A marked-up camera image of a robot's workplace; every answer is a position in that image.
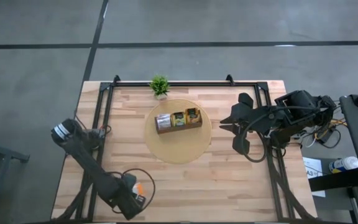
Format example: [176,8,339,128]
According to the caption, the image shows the grey metal stand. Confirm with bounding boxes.
[0,124,30,224]

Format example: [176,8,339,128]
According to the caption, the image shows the brown wooden tea box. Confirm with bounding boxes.
[154,107,204,135]

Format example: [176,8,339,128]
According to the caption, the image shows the white orange tea bag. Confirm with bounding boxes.
[131,182,145,197]
[156,113,172,130]

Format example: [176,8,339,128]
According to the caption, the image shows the white plastic bottle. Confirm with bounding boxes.
[328,156,358,174]

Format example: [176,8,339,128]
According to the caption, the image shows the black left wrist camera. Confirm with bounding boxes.
[122,173,138,187]

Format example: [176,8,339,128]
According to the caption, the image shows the red peach tea bag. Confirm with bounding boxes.
[185,107,202,125]

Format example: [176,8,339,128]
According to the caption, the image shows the white paper sheet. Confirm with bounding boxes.
[302,156,326,198]

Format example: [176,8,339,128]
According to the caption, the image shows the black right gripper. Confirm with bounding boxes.
[219,92,277,136]

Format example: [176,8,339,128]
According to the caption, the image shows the black metal table frame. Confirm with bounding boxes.
[51,74,318,223]

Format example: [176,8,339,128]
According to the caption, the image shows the yellow orange wire bundle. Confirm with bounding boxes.
[314,119,348,141]

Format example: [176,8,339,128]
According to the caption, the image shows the small green potted plant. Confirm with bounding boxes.
[149,74,170,100]

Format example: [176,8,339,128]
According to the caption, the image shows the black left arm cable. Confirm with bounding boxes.
[106,167,157,215]

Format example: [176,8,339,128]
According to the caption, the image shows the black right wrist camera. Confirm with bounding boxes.
[232,135,250,156]

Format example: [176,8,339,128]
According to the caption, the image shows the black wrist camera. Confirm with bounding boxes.
[232,135,250,156]
[122,173,138,187]

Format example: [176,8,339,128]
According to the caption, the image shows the green foil tea bag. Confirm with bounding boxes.
[171,111,187,128]

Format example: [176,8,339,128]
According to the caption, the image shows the black power supply box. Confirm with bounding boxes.
[317,124,335,144]

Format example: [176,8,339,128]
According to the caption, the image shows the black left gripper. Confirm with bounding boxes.
[112,179,146,221]

